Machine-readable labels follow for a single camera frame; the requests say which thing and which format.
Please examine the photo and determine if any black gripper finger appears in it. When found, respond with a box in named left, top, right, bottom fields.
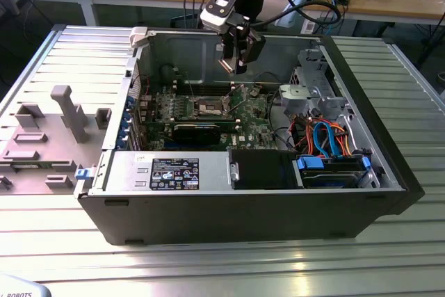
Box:
left=222, top=22, right=241, bottom=68
left=235, top=24, right=268, bottom=76

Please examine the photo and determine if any silver CPU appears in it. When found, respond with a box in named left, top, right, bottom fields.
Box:
left=218, top=57, right=239, bottom=75

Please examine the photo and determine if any CPU socket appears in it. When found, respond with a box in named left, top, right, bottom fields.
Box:
left=189, top=94, right=233, bottom=119

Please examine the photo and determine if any white tag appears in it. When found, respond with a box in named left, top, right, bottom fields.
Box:
left=300, top=17, right=318, bottom=35

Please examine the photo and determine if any grey metal drive cage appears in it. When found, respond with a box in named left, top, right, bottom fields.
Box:
left=279, top=83, right=350, bottom=122

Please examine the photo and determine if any green motherboard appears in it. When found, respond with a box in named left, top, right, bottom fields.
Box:
left=137, top=83, right=279, bottom=152

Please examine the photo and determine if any beige case latch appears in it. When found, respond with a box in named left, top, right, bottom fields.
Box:
left=129, top=26, right=156, bottom=48

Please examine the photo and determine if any black graphics card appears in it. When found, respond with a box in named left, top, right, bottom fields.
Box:
left=143, top=117, right=238, bottom=145

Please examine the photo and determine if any black drive bay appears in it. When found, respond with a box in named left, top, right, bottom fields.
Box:
left=228, top=149, right=297, bottom=191

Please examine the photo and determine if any hard disk in blue carrier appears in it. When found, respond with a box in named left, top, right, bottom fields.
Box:
left=294, top=156, right=372, bottom=190

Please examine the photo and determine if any grey power supply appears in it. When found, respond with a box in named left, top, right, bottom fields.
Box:
left=104, top=150, right=231, bottom=194

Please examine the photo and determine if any black PC case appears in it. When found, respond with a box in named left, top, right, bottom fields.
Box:
left=74, top=24, right=426, bottom=246

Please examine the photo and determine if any blue case latch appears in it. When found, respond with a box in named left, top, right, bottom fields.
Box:
left=74, top=168, right=94, bottom=182

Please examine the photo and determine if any grey parts rack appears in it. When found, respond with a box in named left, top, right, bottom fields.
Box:
left=0, top=84, right=113, bottom=196

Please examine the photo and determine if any pale teach pendant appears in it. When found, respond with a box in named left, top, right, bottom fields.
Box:
left=0, top=273, right=53, bottom=297

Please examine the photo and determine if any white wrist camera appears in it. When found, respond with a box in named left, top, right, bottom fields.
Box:
left=200, top=0, right=234, bottom=35

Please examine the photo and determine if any black camera cable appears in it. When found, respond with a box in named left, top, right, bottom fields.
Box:
left=259, top=0, right=342, bottom=29

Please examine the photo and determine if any blue cable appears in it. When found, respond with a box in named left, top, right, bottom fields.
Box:
left=329, top=0, right=341, bottom=35

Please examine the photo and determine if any red wire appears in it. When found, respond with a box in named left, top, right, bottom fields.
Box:
left=291, top=117, right=316, bottom=150

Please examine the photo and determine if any light blue wire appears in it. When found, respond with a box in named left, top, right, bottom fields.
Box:
left=312, top=120, right=330, bottom=158

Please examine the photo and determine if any orange wire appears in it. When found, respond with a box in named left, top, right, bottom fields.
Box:
left=332, top=122, right=353, bottom=156

